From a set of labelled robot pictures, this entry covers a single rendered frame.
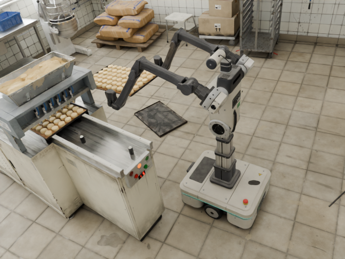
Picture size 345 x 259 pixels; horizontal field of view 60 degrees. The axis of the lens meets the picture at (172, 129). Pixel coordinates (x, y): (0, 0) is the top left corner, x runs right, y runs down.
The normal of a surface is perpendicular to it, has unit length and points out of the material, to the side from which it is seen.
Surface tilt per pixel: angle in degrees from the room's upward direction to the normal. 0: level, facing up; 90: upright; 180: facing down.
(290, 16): 90
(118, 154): 0
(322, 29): 90
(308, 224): 0
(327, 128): 0
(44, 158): 90
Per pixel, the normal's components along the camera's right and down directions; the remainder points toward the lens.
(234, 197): -0.12, -0.77
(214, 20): -0.40, 0.56
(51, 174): 0.80, 0.30
